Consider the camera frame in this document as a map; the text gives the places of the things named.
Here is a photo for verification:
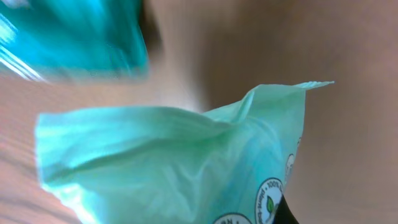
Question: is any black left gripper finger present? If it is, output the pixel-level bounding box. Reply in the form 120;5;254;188
272;196;299;224

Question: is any light teal small packet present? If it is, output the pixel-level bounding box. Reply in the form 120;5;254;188
35;82;322;223

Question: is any green Nescafe coffee bag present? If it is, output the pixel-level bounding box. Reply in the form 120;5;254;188
1;0;149;83

